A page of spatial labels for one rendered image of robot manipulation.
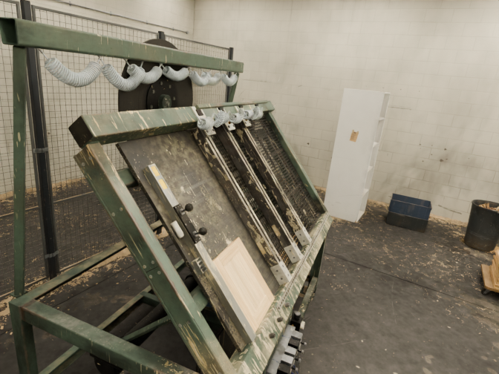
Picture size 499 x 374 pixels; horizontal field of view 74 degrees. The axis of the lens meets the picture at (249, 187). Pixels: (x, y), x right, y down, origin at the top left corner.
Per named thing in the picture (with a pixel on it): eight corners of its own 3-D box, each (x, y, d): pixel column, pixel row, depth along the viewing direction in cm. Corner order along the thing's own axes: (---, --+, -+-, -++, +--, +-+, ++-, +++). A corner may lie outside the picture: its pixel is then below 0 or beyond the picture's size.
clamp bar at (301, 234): (301, 247, 253) (329, 236, 242) (222, 111, 249) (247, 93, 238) (304, 242, 262) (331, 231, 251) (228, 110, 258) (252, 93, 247)
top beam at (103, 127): (79, 150, 131) (93, 136, 126) (66, 128, 130) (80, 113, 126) (266, 114, 327) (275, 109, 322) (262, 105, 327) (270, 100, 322)
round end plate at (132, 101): (127, 171, 204) (124, 29, 179) (119, 170, 206) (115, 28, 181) (195, 151, 275) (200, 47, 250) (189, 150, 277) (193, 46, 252)
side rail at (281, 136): (315, 217, 326) (325, 211, 321) (259, 118, 322) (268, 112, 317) (317, 214, 333) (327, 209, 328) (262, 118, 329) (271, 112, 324)
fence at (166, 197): (246, 344, 157) (252, 342, 155) (142, 169, 154) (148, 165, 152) (249, 337, 161) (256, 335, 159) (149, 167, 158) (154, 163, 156)
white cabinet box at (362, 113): (356, 222, 540) (384, 92, 476) (321, 213, 566) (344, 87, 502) (364, 212, 590) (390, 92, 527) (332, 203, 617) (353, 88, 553)
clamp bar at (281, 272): (278, 286, 202) (312, 274, 191) (179, 116, 198) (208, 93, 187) (283, 278, 211) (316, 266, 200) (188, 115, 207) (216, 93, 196)
